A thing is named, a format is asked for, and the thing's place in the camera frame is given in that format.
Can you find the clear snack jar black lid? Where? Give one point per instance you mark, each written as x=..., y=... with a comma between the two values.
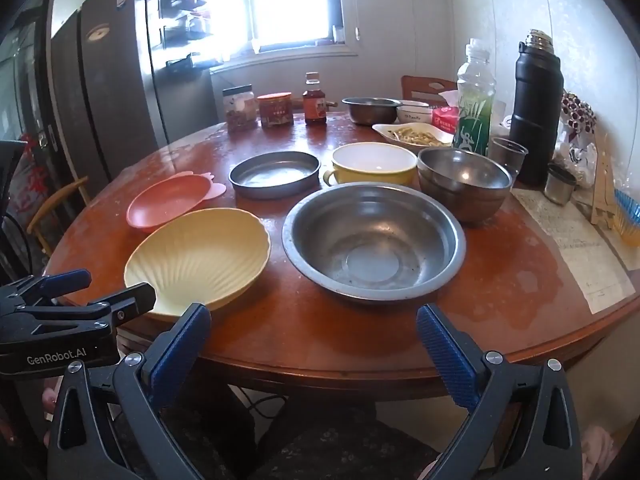
x=240, y=112

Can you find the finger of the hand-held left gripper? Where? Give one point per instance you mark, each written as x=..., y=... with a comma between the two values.
x=65, y=281
x=125, y=305

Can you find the red tissue pack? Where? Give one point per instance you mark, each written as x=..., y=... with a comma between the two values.
x=445, y=120

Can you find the red jar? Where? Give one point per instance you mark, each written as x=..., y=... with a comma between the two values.
x=275, y=112

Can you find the patterned plastic bag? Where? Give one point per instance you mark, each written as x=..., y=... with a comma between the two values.
x=577, y=120

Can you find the round steel pan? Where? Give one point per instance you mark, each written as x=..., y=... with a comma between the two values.
x=272, y=172

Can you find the blue ribbed liners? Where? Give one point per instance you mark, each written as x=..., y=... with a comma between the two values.
x=627, y=215

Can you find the dark floral pants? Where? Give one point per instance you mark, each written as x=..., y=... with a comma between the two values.
x=325, y=450

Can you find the coral pink plate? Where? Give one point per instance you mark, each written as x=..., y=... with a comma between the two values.
x=165, y=205

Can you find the yellow ribbed plate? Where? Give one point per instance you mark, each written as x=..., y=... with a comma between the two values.
x=200, y=255

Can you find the wooden frame chair brown seat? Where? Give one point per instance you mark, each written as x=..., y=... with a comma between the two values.
x=50, y=205

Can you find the yellowish shredded food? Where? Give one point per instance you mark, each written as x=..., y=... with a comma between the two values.
x=417, y=136

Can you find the printed paper sheet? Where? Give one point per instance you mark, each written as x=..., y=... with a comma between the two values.
x=565, y=240

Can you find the amber sauce bottle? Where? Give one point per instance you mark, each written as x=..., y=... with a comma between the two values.
x=314, y=107

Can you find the steel bowl with wide rim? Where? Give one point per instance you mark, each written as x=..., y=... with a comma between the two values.
x=372, y=110

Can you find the pink cloth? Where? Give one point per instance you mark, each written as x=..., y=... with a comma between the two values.
x=597, y=452

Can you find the grey refrigerator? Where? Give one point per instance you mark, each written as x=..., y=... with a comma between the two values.
x=115, y=85

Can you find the person's left hand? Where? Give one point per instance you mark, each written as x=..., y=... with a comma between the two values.
x=48, y=400

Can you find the green-labelled plastic bottle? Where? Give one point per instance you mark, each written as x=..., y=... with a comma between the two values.
x=472, y=125

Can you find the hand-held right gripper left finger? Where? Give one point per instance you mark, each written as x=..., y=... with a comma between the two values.
x=180, y=355

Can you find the large steel basin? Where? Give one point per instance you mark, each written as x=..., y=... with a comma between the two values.
x=375, y=245

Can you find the black thermos flask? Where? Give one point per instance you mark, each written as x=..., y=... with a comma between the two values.
x=535, y=110

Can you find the white boat-shaped dish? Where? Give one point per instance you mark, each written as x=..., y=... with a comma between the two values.
x=385, y=132

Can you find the small windowsill container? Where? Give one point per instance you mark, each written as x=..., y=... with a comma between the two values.
x=338, y=33

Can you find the clear plastic cup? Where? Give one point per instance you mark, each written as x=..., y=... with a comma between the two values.
x=507, y=157

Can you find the small steel cup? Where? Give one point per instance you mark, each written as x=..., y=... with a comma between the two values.
x=557, y=185

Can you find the small steel bowl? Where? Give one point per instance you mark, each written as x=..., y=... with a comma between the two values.
x=465, y=210
x=465, y=170

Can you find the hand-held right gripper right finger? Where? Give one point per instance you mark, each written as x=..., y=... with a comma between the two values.
x=445, y=360

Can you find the white ceramic bowl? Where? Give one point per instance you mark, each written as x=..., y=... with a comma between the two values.
x=415, y=112

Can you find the bright window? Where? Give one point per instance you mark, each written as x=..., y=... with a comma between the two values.
x=295, y=0

